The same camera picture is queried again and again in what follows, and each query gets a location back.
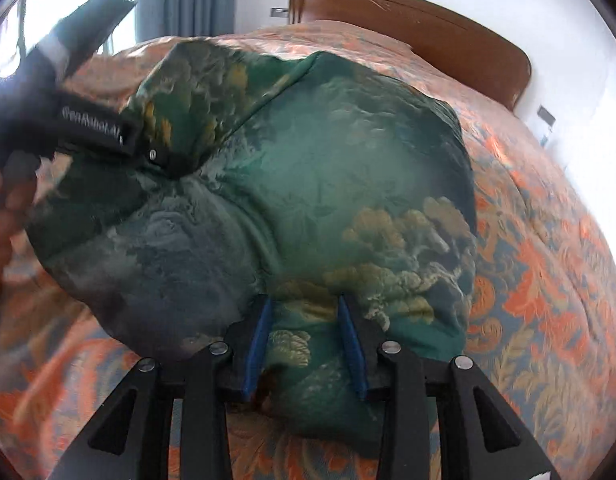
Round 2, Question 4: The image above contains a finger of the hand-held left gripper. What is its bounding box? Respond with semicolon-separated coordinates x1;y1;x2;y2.
134;132;211;178

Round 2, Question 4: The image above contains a green pine-pattern pillowcase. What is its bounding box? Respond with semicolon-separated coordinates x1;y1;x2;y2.
25;37;479;448

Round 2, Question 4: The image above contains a grey-blue curtain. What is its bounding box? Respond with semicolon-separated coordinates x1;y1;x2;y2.
138;0;239;46

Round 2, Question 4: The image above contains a wooden headboard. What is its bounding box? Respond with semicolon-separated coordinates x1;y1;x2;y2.
288;0;533;111

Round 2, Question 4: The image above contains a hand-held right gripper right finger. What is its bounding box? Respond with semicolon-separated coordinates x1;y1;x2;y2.
337;295;561;480

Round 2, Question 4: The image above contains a person's left hand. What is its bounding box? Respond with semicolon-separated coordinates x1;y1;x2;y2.
0;160;38;267

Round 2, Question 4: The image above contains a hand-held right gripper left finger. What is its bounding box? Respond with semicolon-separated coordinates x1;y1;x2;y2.
48;296;275;480

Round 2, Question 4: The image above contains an orange floral bedspread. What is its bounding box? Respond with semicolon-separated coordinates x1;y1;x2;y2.
0;20;616;480

